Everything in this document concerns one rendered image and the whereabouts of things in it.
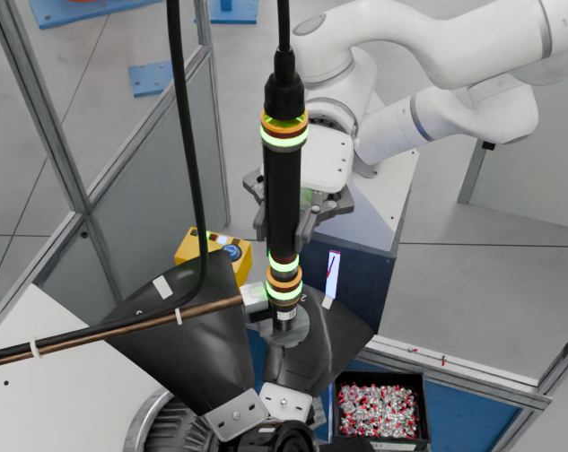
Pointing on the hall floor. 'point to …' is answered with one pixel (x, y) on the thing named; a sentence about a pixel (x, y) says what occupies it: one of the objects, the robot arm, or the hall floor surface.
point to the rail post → (514, 430)
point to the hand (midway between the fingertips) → (284, 226)
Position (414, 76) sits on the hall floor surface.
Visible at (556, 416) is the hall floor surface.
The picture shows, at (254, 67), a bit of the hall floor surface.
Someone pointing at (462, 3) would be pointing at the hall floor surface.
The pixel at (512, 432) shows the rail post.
